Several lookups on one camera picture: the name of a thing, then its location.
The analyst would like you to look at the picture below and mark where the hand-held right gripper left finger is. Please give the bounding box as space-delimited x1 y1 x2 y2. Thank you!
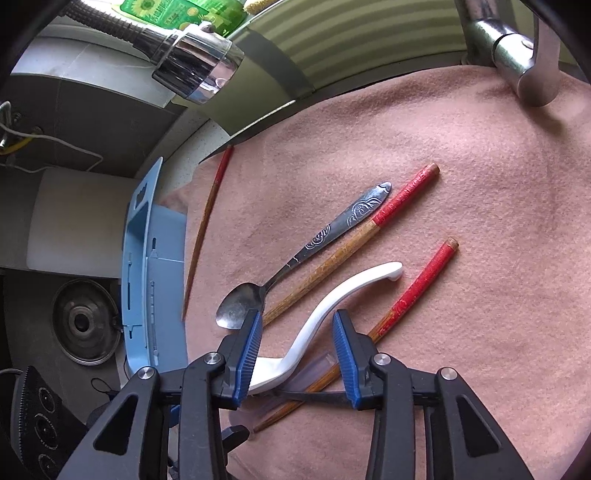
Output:
55 308 264 480

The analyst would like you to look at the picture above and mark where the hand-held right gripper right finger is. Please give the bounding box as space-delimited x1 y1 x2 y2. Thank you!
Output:
332 308 536 480

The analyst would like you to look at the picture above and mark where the patterned metal spoon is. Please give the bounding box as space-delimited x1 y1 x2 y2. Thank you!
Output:
215 181 393 330

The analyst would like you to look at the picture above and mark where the white ceramic spoon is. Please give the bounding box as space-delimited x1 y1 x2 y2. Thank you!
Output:
247 261 404 395

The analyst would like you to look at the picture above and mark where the red-topped wooden chopstick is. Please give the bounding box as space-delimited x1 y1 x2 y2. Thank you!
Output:
253 237 459 433
181 144 235 322
262 163 440 326

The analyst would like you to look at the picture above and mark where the blue plastic drainer basket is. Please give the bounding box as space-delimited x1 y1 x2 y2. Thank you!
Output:
117 157 190 377

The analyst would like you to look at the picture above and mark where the pink towel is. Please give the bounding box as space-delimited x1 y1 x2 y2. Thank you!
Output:
178 62 591 480

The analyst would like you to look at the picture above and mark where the metal pot lid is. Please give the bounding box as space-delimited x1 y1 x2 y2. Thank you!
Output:
50 277 122 366

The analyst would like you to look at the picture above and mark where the black box with round ports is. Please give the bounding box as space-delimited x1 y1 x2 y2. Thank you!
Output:
9 366 90 480

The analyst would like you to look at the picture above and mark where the white cutting board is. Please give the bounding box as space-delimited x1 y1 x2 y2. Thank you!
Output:
25 168 139 280

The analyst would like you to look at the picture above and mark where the green striped drain board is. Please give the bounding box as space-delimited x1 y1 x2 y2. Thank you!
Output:
203 0 467 139

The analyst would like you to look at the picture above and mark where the green dish soap bottle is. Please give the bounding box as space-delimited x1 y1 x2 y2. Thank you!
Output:
115 0 245 38

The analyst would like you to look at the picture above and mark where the black lanyard cord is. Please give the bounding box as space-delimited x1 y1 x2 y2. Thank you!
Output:
90 377 117 403

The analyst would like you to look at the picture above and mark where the white power cable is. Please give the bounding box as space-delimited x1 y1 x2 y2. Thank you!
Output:
0 124 103 175

